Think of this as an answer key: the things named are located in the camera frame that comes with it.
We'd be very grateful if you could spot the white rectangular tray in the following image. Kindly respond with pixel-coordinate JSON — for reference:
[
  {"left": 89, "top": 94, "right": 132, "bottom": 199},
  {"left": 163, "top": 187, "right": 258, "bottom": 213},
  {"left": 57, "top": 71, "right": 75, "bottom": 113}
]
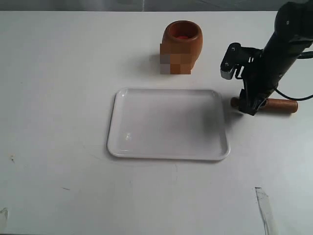
[{"left": 107, "top": 88, "right": 230, "bottom": 161}]

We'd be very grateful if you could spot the brown wooden pestle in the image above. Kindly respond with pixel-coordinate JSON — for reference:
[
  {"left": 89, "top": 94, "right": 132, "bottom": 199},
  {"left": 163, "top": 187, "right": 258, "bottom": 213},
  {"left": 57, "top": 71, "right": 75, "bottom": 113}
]
[{"left": 230, "top": 97, "right": 298, "bottom": 114}]

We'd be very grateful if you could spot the red object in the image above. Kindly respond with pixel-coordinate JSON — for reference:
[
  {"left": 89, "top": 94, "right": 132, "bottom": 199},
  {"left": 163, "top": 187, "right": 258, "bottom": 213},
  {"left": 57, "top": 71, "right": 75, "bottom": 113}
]
[{"left": 177, "top": 35, "right": 189, "bottom": 39}]

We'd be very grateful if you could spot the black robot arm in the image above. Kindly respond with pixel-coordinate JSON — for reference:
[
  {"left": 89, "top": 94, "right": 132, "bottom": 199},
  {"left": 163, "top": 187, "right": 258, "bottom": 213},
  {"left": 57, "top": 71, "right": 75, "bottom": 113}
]
[{"left": 239, "top": 0, "right": 313, "bottom": 116}]

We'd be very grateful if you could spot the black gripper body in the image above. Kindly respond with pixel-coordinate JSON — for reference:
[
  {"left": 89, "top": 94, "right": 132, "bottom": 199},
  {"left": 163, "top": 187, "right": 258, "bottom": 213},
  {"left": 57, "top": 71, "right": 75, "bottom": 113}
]
[{"left": 242, "top": 51, "right": 290, "bottom": 101}]

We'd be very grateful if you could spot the wooden mortar cup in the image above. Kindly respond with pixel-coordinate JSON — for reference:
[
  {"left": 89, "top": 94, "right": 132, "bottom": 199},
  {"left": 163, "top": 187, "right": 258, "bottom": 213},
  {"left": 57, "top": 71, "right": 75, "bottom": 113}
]
[{"left": 159, "top": 21, "right": 203, "bottom": 75}]

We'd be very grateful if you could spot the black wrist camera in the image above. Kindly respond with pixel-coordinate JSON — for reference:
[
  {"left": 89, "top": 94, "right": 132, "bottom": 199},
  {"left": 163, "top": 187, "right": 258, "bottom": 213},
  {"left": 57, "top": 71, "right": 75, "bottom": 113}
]
[{"left": 220, "top": 43, "right": 262, "bottom": 80}]

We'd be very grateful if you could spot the clear tape strip right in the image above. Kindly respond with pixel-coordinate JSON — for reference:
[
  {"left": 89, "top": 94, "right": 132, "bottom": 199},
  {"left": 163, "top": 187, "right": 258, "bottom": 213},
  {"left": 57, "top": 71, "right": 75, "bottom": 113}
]
[{"left": 255, "top": 187, "right": 276, "bottom": 235}]

